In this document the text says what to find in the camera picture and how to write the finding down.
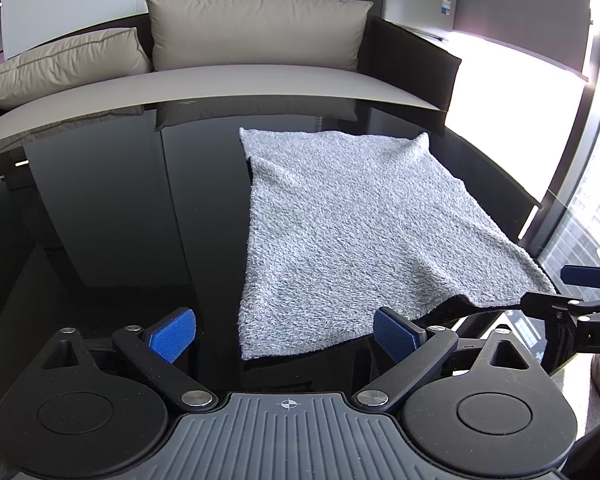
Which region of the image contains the grey fluffy towel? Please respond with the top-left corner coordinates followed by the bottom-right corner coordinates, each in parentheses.
top-left (238, 129), bottom-right (553, 360)

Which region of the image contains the dark sofa with beige seat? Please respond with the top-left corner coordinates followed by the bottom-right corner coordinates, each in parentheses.
top-left (0, 8), bottom-right (460, 141)

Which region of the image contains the small beige side cushion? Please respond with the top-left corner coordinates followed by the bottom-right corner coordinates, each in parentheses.
top-left (0, 28), bottom-right (151, 110)

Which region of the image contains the large beige back cushion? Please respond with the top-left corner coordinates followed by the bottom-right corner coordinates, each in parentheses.
top-left (145, 0), bottom-right (372, 70)

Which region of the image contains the silver mini fridge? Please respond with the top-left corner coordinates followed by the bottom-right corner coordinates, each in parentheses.
top-left (380, 0), bottom-right (457, 39)

